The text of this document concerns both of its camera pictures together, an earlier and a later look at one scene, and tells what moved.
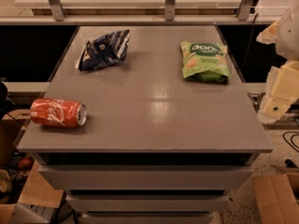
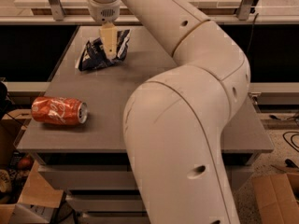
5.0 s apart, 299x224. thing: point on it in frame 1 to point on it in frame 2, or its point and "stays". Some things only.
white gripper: [289, 36] to [104, 11]
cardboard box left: [37, 203] stays
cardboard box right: [277, 198] stays
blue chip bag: [104, 50] stays
